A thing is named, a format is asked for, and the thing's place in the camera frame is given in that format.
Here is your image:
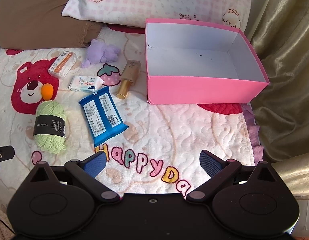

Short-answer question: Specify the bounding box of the blue wipes packet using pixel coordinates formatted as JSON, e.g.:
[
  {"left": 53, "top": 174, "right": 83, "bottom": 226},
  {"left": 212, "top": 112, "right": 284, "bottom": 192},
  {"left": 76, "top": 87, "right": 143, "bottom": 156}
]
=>
[{"left": 79, "top": 86, "right": 129, "bottom": 148}]

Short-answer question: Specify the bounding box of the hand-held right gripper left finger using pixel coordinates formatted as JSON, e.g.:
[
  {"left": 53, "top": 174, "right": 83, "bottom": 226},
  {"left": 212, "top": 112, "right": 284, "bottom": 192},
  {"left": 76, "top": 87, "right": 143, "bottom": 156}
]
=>
[{"left": 27, "top": 151, "right": 121, "bottom": 204}]

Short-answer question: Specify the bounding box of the pink cardboard box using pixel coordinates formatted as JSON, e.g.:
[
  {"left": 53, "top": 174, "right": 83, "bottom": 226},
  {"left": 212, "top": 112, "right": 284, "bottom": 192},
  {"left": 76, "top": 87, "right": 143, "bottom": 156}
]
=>
[{"left": 145, "top": 18, "right": 270, "bottom": 105}]

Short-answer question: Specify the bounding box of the pink checked pillow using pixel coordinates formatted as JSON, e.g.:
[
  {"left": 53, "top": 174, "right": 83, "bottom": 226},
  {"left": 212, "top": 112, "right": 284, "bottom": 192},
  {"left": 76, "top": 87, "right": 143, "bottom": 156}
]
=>
[{"left": 61, "top": 0, "right": 256, "bottom": 42}]

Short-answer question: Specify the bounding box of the brown pillow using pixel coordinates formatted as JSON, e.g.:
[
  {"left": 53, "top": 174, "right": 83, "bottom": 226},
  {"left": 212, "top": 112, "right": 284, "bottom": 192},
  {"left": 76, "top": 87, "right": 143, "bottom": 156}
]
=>
[{"left": 0, "top": 0, "right": 102, "bottom": 50}]

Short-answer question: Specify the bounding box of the purple plush toy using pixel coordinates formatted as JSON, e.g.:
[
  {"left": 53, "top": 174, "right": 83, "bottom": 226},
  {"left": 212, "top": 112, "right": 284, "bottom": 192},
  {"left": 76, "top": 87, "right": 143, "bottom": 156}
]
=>
[{"left": 81, "top": 39, "right": 121, "bottom": 68}]

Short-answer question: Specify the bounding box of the foundation bottle with gold cap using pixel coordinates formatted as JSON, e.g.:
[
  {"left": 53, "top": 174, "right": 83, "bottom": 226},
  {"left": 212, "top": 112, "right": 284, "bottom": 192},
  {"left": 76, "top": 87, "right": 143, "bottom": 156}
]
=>
[{"left": 116, "top": 59, "right": 143, "bottom": 99}]

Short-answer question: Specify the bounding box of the orange makeup sponge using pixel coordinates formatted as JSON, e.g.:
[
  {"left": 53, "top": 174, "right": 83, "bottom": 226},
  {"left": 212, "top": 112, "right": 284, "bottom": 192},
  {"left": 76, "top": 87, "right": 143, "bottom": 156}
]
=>
[{"left": 41, "top": 83, "right": 55, "bottom": 100}]

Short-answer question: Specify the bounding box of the clear box with orange label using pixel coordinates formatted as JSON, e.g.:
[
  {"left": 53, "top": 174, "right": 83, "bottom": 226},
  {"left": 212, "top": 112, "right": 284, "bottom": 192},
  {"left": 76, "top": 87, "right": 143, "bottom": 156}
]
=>
[{"left": 48, "top": 51, "right": 77, "bottom": 79}]

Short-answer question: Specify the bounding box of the white wet wipes packet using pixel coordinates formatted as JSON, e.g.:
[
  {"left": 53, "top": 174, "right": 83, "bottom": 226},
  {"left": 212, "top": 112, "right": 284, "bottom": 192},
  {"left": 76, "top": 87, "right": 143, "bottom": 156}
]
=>
[{"left": 68, "top": 75, "right": 104, "bottom": 92}]

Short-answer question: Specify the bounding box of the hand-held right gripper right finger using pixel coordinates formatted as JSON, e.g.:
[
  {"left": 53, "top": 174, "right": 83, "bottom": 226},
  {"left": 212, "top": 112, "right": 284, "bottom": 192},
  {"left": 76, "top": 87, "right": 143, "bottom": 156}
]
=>
[{"left": 186, "top": 150, "right": 283, "bottom": 203}]

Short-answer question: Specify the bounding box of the green yarn ball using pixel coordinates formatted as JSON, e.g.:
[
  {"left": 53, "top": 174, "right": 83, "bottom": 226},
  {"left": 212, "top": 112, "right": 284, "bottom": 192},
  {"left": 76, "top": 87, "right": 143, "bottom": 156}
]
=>
[{"left": 33, "top": 100, "right": 67, "bottom": 155}]

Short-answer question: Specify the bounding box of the gold curtain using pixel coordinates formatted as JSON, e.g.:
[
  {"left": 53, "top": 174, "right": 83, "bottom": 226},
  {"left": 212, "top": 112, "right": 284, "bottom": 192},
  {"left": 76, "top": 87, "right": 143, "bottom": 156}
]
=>
[{"left": 245, "top": 0, "right": 309, "bottom": 202}]

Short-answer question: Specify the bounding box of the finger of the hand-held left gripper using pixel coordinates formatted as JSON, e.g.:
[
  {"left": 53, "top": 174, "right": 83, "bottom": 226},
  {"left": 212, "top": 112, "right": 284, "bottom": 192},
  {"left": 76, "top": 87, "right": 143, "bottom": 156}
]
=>
[{"left": 0, "top": 146, "right": 15, "bottom": 177}]

